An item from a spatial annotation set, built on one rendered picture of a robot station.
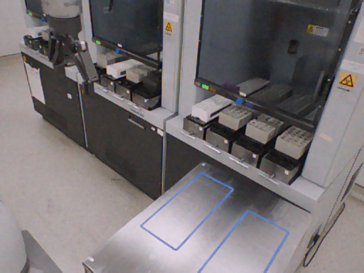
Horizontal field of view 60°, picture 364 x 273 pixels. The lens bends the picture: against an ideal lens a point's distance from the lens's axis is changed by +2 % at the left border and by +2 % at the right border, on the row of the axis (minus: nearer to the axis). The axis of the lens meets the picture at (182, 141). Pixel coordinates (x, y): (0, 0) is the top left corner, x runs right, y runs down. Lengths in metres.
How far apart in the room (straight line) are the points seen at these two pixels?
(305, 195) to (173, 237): 0.62
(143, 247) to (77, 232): 1.20
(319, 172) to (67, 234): 1.48
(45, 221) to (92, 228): 0.31
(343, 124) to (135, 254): 0.85
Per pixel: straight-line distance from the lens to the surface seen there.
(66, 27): 0.82
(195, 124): 1.55
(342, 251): 2.29
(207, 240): 0.99
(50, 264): 1.13
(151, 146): 1.90
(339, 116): 1.29
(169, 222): 1.03
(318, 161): 1.39
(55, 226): 2.20
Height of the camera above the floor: 1.58
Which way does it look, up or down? 34 degrees down
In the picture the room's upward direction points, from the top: 4 degrees clockwise
